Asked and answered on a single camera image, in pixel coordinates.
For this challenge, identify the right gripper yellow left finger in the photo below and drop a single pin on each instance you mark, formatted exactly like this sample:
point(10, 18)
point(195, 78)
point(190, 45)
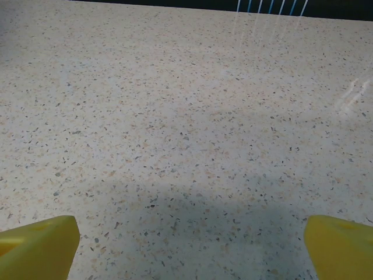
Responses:
point(38, 251)

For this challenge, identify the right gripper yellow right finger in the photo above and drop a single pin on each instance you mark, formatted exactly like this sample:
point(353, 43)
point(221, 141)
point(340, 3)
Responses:
point(341, 251)

